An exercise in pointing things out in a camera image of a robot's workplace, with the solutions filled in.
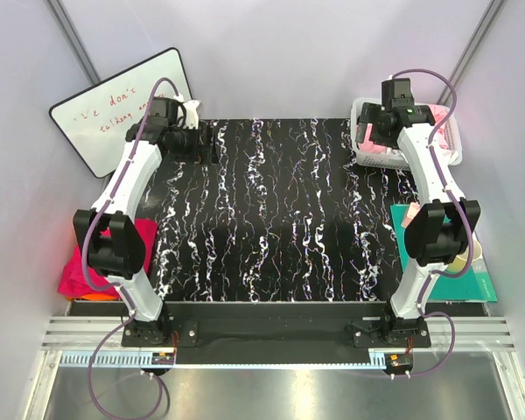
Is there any green cutting mat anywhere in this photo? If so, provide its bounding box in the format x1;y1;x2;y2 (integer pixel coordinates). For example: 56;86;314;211
390;204;498;303

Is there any pink t shirt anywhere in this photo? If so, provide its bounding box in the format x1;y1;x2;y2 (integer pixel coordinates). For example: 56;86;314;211
354;102;459;164

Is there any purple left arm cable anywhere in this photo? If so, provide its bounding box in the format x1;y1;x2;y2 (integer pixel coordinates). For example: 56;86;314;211
80;76;186;417

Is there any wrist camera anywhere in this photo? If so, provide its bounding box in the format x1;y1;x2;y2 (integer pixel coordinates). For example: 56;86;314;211
174;100;201;130
381;78;415;112

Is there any magenta folded t shirt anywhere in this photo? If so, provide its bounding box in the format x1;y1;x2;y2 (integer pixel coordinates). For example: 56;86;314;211
58;219;158;300

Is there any aluminium rail frame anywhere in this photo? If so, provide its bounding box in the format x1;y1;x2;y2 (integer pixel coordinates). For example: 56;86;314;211
41;317;515;370

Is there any pink power cube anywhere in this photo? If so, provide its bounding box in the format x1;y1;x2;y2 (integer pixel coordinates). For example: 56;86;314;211
401;202;421;228

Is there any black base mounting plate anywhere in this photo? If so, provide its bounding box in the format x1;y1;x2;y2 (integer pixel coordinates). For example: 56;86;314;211
122;302;431;349

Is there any yellow paper cup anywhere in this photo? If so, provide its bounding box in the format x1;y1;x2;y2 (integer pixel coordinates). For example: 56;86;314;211
447;236;483;273

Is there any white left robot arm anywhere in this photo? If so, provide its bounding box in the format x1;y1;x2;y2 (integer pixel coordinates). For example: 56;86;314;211
73;95;218;347

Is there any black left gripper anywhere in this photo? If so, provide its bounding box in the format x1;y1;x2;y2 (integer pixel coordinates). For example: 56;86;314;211
167;122;217;165

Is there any white plastic basket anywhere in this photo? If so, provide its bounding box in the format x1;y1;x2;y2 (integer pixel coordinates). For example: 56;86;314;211
349;95;464;172

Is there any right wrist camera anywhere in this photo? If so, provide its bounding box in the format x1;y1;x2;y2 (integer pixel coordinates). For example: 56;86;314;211
381;78;415;112

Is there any whiteboard with red writing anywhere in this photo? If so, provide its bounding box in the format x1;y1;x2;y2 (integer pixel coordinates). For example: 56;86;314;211
49;47;193;179

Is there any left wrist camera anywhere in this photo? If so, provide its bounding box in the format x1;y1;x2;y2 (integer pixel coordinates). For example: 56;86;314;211
174;100;201;130

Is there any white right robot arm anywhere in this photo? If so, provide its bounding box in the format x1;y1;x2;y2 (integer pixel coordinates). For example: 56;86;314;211
357;102;480;347

